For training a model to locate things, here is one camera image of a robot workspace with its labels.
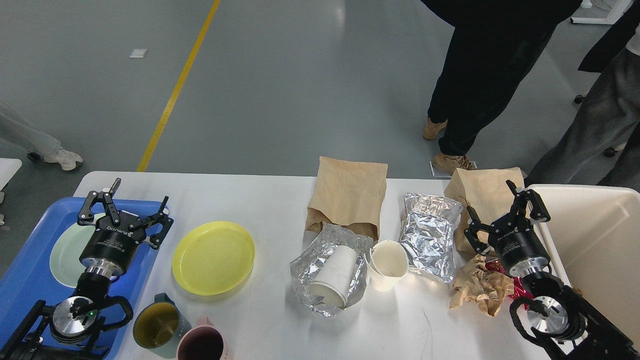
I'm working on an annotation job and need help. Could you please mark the yellow plastic plate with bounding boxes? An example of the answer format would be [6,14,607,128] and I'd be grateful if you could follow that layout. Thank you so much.
[172,221,255,296]

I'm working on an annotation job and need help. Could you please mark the brown paper bag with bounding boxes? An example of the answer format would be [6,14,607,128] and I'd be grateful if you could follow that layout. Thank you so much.
[305,156,388,242]
[444,167,524,260]

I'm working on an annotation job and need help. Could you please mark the pink mug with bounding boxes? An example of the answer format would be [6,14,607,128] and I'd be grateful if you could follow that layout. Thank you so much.
[176,315,230,360]

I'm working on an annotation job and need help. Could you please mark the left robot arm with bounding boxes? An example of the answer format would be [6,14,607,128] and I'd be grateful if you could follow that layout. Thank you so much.
[1,178,174,360]

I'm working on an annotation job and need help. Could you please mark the blue plastic tray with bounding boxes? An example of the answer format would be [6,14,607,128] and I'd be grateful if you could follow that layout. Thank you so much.
[0,197,162,360]

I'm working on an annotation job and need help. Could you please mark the white paper cup upright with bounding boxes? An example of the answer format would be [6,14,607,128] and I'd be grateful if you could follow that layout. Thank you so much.
[365,240,409,292]

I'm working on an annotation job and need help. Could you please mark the crumpled brown paper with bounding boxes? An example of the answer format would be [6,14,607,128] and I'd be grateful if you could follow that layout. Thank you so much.
[449,254,514,317]

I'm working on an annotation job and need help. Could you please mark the white furniture base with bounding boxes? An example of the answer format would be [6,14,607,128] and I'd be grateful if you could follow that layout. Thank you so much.
[569,0,633,25]

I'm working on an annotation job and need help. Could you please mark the silver foil bag right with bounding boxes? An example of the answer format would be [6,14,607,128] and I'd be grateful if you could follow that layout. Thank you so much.
[398,192,462,284]

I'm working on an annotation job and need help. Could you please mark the person in black clothes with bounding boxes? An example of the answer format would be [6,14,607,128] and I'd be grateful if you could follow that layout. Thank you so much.
[423,0,581,175]

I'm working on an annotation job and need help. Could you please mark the white side table corner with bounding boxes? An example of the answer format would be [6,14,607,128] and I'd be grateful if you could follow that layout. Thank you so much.
[0,157,23,204]

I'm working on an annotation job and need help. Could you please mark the person with white sneaker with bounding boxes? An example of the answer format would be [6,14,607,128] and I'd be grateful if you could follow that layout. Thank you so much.
[0,101,83,171]

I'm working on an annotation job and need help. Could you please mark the brown paper bag middle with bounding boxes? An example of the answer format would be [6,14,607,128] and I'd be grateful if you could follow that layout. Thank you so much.
[305,156,388,242]

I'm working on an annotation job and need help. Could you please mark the pale green plate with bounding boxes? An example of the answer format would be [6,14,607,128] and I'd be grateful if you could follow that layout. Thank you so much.
[49,223,95,289]

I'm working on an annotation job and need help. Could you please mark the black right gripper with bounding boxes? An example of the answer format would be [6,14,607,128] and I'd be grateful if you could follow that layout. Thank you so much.
[463,179,551,278]

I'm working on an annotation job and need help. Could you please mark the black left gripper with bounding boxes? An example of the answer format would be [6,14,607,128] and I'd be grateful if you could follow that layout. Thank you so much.
[77,177,175,277]

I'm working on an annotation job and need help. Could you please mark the white paper cup lying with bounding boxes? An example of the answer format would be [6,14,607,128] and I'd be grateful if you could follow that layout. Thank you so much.
[308,244,357,308]

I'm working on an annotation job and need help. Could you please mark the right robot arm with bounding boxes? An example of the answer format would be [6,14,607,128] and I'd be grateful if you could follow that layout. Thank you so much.
[464,180,639,360]

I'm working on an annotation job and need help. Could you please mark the brown paper bag right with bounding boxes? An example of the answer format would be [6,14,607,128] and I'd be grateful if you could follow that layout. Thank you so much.
[444,167,524,260]

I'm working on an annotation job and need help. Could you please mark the cream plastic bin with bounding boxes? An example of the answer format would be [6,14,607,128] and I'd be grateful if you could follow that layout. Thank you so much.
[531,184,640,347]

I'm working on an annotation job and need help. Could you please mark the red wrapper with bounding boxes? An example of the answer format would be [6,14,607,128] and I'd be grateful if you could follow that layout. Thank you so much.
[485,257,534,300]

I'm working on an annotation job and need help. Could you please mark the person in grey trousers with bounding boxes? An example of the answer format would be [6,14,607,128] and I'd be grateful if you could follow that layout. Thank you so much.
[524,0,640,193]

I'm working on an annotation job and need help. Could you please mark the teal green mug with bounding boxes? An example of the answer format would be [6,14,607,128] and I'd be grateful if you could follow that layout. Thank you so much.
[132,292,193,359]

